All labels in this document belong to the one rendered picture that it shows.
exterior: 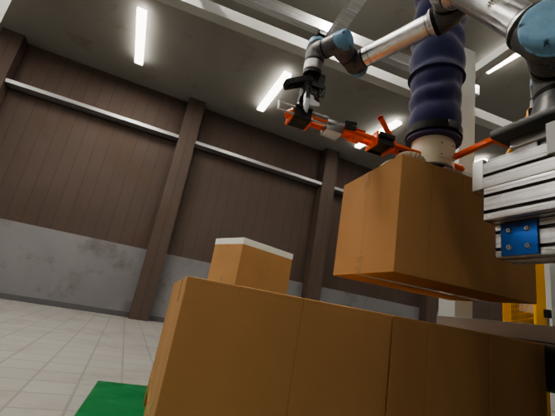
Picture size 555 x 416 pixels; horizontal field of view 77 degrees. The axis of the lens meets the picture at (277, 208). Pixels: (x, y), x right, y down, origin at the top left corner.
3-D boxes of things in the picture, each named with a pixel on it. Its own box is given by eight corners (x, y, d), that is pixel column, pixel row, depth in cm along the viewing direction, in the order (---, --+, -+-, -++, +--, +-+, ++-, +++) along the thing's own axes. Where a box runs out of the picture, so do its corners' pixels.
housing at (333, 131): (335, 140, 138) (336, 130, 139) (343, 134, 131) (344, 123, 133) (319, 135, 136) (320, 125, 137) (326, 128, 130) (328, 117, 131)
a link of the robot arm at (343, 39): (360, 41, 135) (336, 52, 143) (344, 21, 127) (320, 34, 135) (358, 58, 133) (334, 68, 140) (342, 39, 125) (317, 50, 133)
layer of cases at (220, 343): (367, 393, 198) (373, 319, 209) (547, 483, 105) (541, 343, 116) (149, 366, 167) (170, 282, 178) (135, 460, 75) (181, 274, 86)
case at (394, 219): (449, 300, 160) (452, 216, 171) (537, 304, 123) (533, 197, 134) (332, 275, 144) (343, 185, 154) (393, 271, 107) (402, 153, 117)
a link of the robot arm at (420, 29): (480, 0, 118) (352, 64, 150) (470, -25, 111) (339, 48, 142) (484, 26, 114) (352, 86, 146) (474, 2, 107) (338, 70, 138)
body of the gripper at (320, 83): (324, 98, 131) (328, 72, 135) (303, 91, 129) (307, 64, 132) (315, 108, 138) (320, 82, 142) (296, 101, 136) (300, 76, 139)
